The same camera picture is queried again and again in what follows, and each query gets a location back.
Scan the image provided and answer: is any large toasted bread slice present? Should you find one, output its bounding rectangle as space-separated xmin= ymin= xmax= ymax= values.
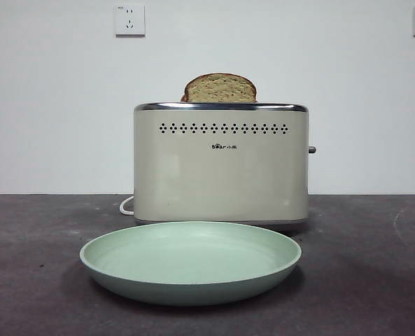
xmin=184 ymin=73 xmax=258 ymax=103

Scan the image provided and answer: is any pale green round plate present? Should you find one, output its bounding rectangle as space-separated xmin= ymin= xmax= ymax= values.
xmin=79 ymin=220 xmax=303 ymax=307

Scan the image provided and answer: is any cream two-slot toaster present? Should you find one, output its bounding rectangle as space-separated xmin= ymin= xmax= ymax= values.
xmin=133 ymin=101 xmax=317 ymax=232

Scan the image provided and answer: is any white toaster power cord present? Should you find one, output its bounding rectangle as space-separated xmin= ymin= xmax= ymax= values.
xmin=119 ymin=195 xmax=135 ymax=215

